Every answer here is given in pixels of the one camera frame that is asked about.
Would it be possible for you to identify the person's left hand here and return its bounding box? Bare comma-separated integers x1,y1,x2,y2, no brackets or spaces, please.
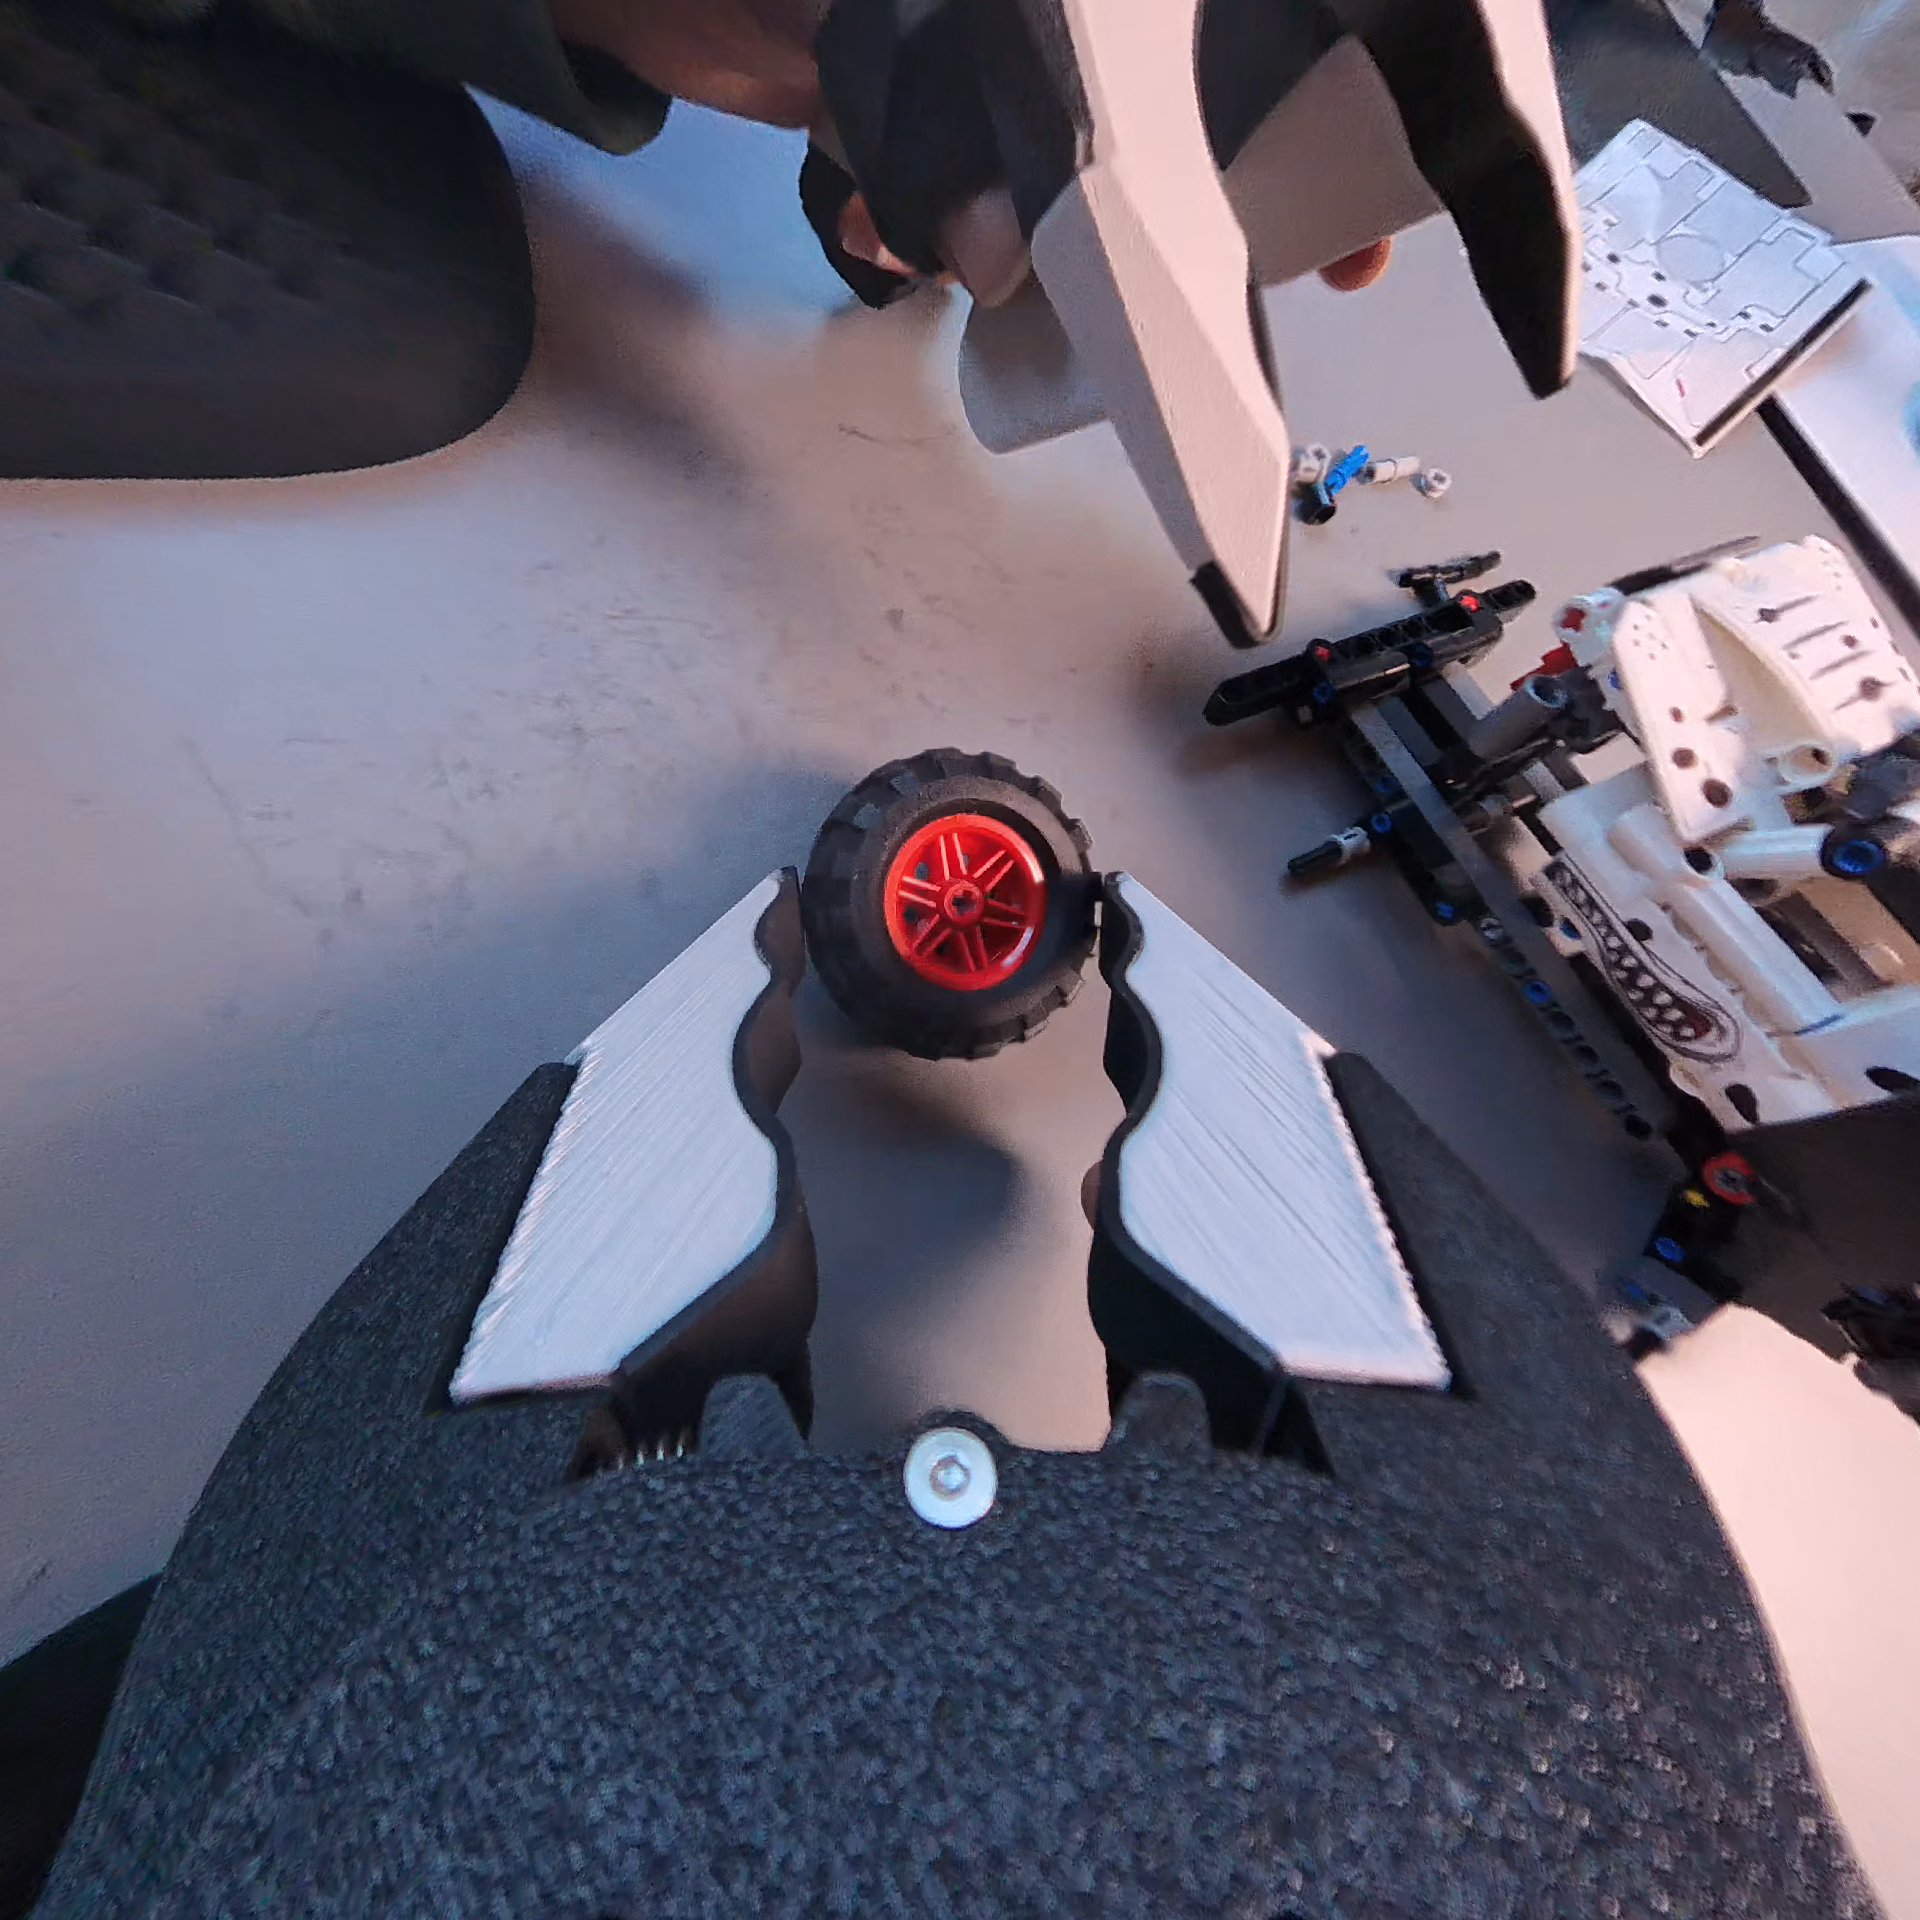
555,0,1040,312

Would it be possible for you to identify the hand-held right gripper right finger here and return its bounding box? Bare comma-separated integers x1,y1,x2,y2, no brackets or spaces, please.
1084,874,1457,1395

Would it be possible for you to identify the red toy wheel hub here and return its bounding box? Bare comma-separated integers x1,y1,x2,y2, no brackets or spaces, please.
881,813,1051,993

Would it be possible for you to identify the white toy brick truck model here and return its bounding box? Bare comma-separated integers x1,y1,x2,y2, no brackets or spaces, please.
1201,535,1920,1414

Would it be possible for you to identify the cluster of small toy pins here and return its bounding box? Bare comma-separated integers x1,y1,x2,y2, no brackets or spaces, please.
1291,440,1462,530

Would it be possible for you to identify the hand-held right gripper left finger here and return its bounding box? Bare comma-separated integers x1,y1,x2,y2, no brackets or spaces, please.
448,874,820,1403

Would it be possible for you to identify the white sticker sheet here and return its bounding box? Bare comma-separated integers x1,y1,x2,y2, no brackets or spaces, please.
1568,115,1878,457

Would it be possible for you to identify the white booklet stand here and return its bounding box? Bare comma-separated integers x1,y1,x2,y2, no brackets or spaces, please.
1766,235,1920,602

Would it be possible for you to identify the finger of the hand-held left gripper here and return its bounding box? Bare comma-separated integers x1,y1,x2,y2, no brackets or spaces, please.
1428,0,1586,401
1032,0,1300,650

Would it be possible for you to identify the black toy tire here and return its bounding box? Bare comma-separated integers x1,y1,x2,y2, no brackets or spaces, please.
802,749,1100,1061

